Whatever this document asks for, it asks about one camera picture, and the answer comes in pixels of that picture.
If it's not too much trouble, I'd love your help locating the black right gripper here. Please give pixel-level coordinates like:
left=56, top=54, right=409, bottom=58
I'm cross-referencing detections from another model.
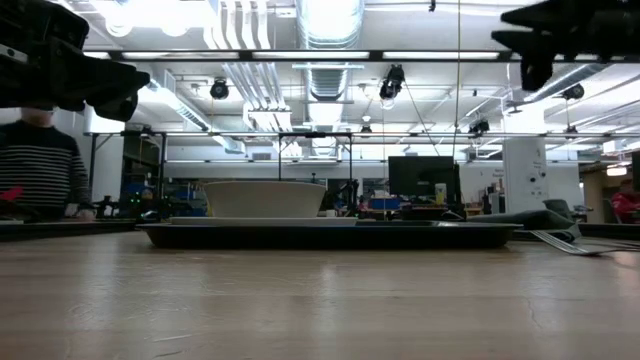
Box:
left=491, top=0, right=640, bottom=92

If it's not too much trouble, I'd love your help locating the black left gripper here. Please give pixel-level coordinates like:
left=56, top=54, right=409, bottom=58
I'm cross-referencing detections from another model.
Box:
left=0, top=44, right=151, bottom=123

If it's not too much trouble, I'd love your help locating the white round plate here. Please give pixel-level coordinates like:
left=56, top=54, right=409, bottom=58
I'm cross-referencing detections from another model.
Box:
left=169, top=215, right=359, bottom=227

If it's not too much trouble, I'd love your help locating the off-white ceramic bowl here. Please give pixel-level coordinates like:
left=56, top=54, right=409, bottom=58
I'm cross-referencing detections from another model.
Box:
left=202, top=180, right=328, bottom=219

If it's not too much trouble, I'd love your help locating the grey cloth napkin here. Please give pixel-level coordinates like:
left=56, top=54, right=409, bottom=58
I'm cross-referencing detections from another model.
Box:
left=467, top=209, right=584, bottom=244

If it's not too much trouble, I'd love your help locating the silver fork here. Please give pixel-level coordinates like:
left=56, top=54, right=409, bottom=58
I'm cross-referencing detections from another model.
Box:
left=529, top=229, right=640, bottom=258

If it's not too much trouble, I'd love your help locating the black plastic tray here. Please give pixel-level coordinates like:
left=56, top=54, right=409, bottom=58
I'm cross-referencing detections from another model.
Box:
left=136, top=220, right=524, bottom=251

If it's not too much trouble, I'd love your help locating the person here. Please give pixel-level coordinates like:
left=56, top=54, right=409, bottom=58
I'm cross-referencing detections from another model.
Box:
left=610, top=178, right=640, bottom=225
left=0, top=106, right=97, bottom=224

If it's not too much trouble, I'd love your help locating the black overhead beam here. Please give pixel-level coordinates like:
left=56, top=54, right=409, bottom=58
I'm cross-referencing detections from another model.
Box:
left=82, top=48, right=524, bottom=63

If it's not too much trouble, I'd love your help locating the dark office chair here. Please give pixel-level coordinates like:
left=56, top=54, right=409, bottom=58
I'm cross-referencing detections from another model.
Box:
left=543, top=198, right=575, bottom=214

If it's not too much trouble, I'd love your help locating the black computer monitor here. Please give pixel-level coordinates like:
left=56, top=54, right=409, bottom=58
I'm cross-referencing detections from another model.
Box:
left=388, top=155, right=462, bottom=206

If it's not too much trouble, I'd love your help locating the blue box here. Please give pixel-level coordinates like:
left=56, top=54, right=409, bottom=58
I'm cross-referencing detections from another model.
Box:
left=369, top=197, right=402, bottom=212

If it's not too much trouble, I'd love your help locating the black ceiling camera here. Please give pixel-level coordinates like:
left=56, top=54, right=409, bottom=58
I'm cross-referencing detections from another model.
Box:
left=468, top=118, right=492, bottom=138
left=561, top=82, right=587, bottom=102
left=378, top=64, right=407, bottom=102
left=209, top=78, right=231, bottom=101

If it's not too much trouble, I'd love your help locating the black background rig frame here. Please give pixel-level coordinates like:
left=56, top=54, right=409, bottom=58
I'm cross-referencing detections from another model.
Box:
left=276, top=131, right=354, bottom=216
left=87, top=129, right=169, bottom=222

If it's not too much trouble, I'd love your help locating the thin hanging cable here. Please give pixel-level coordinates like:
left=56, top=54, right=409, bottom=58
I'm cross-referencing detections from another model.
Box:
left=451, top=0, right=462, bottom=160

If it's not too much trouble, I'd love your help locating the black metal table frame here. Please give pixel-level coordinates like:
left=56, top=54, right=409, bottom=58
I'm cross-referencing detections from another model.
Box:
left=0, top=218, right=640, bottom=242

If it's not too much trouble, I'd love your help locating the silver ventilation duct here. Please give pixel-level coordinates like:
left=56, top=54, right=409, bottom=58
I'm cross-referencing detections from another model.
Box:
left=294, top=0, right=366, bottom=104

